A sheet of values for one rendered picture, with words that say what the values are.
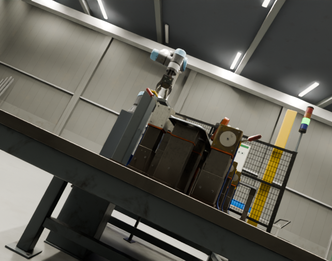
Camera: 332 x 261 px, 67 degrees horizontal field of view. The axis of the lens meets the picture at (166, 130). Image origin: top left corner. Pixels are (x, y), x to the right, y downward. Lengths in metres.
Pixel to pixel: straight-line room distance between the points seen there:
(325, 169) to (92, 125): 10.51
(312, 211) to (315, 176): 1.47
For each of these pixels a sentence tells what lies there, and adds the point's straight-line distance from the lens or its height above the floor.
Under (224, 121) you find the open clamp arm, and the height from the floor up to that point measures 1.08.
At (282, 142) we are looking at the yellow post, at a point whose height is 1.62.
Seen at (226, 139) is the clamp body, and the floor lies 1.00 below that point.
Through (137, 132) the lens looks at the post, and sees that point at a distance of 1.41.
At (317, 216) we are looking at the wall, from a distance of 12.80.
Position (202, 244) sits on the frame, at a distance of 0.84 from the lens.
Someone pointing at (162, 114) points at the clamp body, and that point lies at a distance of 1.27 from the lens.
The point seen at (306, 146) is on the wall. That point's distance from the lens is 12.84.
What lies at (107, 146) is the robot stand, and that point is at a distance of 2.00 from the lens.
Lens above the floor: 0.70
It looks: 11 degrees up
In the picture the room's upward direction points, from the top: 25 degrees clockwise
